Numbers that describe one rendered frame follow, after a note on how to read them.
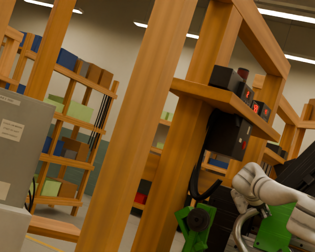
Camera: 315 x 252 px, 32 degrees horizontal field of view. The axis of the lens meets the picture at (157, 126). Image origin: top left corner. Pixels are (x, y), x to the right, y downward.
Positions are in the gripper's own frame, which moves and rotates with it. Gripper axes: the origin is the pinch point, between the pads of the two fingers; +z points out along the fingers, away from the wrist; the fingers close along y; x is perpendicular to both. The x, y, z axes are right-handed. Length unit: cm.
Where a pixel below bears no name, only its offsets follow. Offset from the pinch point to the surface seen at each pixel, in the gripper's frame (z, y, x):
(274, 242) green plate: 2.9, -12.8, 1.0
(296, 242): 14.9, -13.1, -6.5
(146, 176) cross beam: -28.1, 16.5, 30.3
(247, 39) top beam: 2, 69, -24
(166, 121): 769, 484, 93
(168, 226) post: -14.1, 2.4, 31.5
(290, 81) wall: 795, 462, -162
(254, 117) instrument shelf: -5.7, 30.6, -11.8
